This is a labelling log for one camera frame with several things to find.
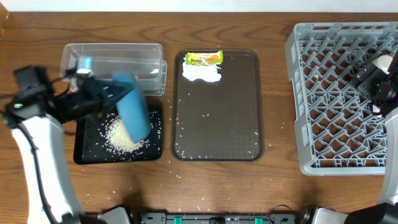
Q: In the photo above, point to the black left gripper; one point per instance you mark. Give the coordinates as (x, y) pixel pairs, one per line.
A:
(94, 93)

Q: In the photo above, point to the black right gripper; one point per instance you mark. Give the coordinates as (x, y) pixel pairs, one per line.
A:
(366, 78)

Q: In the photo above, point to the cream white cup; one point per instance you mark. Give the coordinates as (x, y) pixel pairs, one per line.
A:
(383, 63)

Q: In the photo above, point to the dark blue plate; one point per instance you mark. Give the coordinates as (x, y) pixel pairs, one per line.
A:
(133, 109)

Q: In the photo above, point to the pile of white rice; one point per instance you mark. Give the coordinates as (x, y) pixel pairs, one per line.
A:
(121, 148)

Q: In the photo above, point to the pink cup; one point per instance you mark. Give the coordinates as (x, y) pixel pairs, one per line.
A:
(376, 111)

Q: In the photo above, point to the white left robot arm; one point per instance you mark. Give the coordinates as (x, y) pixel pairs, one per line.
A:
(36, 116)

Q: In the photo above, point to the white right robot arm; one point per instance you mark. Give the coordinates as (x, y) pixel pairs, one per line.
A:
(385, 211)

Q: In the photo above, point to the grey dishwasher rack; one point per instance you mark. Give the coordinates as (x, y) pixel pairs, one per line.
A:
(336, 133)

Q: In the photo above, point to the clear plastic bin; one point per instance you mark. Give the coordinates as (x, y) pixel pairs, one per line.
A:
(144, 61)

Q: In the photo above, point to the black rectangular tray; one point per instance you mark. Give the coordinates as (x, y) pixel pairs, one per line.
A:
(88, 142)

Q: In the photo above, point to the white crumpled napkin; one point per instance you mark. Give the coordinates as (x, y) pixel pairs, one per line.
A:
(207, 73)

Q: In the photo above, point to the yellow green snack wrapper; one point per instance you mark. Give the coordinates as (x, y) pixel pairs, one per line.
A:
(202, 58)

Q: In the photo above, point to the dark brown serving tray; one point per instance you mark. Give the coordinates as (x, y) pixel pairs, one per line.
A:
(219, 121)

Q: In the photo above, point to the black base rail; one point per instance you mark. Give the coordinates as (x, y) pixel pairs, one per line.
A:
(196, 218)

